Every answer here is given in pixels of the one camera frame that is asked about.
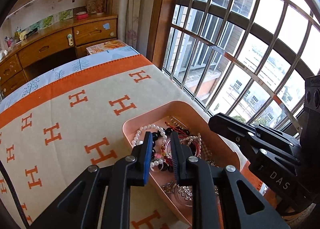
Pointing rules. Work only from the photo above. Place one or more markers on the wooden desk with drawers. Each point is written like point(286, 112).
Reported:
point(53, 46)

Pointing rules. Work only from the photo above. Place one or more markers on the pink plastic storage tray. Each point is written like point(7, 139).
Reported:
point(196, 139)

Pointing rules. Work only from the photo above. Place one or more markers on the light blue printed bedsheet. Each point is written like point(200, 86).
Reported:
point(64, 71)

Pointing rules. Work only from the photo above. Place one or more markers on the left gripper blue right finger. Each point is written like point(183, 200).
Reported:
point(184, 162)

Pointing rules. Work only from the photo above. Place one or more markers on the metal window security grille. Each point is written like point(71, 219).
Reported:
point(247, 59)

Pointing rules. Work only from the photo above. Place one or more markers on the red small box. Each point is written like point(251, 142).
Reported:
point(81, 15)

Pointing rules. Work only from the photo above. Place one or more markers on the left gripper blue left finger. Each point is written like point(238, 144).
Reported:
point(142, 153)

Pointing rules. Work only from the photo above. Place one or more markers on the orange printed book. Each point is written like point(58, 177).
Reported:
point(105, 46)

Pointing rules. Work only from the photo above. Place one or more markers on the orange beige H-pattern blanket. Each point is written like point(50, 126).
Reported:
point(50, 135)

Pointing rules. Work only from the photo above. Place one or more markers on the gold rhinestone hair comb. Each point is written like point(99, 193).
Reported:
point(169, 188)

